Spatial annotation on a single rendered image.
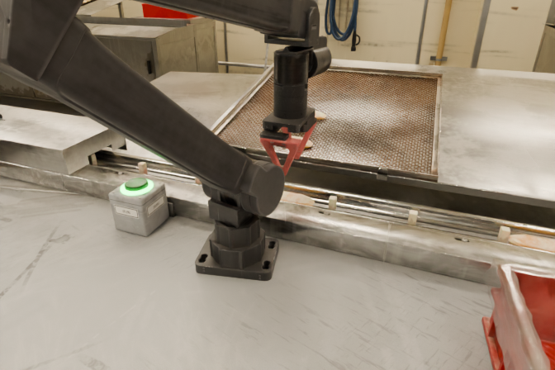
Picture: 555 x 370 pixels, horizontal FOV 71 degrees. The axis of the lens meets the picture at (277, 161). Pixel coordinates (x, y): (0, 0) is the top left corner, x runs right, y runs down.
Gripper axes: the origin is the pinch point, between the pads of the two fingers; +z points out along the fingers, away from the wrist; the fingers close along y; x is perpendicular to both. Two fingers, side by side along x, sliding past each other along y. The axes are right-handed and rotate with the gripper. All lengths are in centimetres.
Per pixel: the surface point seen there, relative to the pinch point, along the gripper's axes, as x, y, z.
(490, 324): -33.1, -17.5, 9.5
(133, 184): 24.0, -13.5, 2.5
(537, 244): -40.9, -0.8, 6.8
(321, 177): -2.5, 16.5, 10.6
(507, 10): -81, 341, -10
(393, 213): -19.2, 2.0, 7.7
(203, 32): 196, 304, 17
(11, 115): 75, 4, 1
